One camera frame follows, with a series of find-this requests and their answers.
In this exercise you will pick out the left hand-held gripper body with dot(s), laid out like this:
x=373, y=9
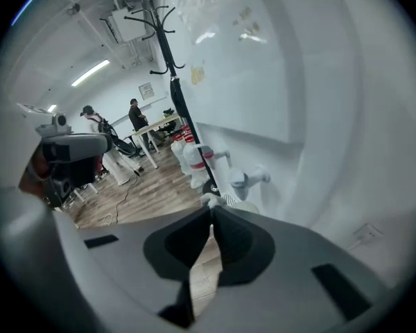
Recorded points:
x=79, y=172

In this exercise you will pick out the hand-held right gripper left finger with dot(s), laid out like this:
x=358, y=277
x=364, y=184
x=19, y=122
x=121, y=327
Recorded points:
x=125, y=255

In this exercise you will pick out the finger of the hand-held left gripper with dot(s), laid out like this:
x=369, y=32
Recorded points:
x=86, y=144

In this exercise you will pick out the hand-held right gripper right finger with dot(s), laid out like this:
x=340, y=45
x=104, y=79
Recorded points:
x=291, y=272

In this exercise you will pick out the person's left hand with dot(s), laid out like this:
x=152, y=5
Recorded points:
x=38, y=161

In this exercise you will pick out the long ceiling light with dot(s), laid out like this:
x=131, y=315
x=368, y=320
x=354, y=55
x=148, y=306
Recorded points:
x=90, y=72

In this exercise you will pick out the light wooden table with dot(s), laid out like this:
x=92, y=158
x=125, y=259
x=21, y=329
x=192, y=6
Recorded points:
x=156, y=121

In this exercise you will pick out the black folded umbrella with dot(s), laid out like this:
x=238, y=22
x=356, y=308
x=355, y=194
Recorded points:
x=178, y=95

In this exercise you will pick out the white ceiling air unit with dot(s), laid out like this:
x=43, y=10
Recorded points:
x=128, y=26

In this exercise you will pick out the black coat rack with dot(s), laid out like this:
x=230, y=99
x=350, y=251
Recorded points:
x=166, y=47

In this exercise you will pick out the white water dispenser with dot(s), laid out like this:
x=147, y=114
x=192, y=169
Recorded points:
x=263, y=99

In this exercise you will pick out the clear water dispenser bottle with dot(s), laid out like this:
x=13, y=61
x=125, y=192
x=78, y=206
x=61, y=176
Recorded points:
x=211, y=5

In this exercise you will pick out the framed wall notice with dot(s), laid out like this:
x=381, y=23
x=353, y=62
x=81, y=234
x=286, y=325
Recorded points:
x=146, y=91

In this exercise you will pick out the white wall socket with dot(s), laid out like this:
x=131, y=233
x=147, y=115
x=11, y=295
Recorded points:
x=367, y=234

